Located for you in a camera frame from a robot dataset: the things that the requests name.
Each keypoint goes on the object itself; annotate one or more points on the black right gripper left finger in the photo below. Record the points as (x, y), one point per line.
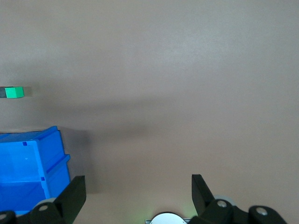
(67, 200)

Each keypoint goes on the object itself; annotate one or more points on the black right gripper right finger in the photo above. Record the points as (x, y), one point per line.
(210, 205)

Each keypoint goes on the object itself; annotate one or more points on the small green cube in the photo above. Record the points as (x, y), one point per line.
(14, 92)

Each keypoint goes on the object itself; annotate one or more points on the blue plastic storage bin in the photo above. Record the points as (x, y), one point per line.
(25, 168)

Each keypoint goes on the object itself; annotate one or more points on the brown table cover mat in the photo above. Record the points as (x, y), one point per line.
(163, 70)

